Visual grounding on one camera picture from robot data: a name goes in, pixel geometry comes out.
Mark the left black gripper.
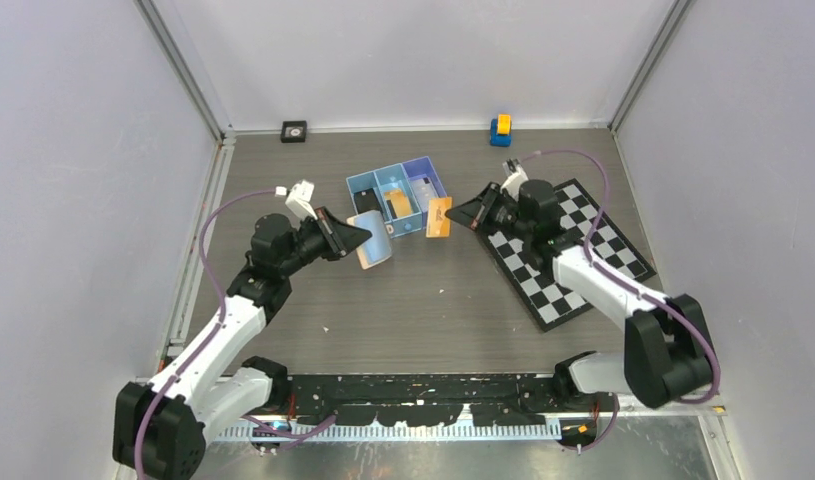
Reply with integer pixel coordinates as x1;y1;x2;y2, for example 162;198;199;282
279;206;370;278

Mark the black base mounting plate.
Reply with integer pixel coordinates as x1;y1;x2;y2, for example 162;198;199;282
251;373;614;427

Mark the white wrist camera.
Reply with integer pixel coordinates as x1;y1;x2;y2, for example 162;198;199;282
501;158;529;200
275;179;316;220

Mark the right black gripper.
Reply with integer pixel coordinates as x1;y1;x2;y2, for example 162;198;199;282
447;182;534;242

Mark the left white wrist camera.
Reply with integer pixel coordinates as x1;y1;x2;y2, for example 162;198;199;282
275;179;316;220

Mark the black and white chessboard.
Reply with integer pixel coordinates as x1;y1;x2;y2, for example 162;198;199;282
478;179;656;332

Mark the orange item in tray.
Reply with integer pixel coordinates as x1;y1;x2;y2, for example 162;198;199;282
383;189;413;219

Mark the blue three-compartment organizer tray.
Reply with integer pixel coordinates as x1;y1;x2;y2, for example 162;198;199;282
346;156;447;238

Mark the black item in tray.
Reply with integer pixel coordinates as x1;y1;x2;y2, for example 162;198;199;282
352;188;382;214

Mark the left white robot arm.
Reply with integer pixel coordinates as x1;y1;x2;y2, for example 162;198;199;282
112;207;373;479

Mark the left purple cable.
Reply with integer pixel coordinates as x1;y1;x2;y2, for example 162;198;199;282
133;189;342;480

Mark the clear item in tray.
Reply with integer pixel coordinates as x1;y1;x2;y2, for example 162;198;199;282
410;176;439;207

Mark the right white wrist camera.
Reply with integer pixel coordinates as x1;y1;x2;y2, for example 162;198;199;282
501;158;529;200

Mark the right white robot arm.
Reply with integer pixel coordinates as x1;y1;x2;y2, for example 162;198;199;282
446;180;721;411

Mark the blue and yellow toy block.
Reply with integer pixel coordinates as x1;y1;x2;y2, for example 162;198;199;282
489;114;512;148

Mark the small black square box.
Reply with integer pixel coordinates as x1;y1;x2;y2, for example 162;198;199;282
280;120;308;144

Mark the beige leather card holder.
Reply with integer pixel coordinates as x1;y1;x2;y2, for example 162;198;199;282
347;210;393;270

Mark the orange credit card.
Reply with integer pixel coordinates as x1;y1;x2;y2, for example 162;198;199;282
426;197;453;238

